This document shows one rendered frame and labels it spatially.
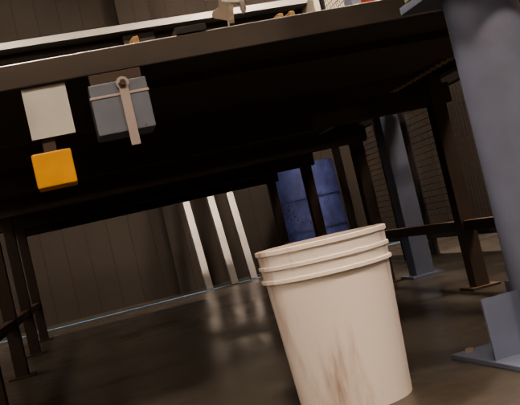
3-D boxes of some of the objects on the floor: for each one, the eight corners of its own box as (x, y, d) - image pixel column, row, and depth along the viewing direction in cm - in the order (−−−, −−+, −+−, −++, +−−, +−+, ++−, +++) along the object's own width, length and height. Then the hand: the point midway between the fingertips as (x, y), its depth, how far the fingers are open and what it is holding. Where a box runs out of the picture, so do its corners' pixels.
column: (692, 329, 176) (595, -61, 178) (543, 376, 165) (442, -39, 168) (579, 321, 212) (500, -3, 215) (451, 359, 202) (370, 18, 204)
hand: (239, 22), depth 221 cm, fingers open, 14 cm apart
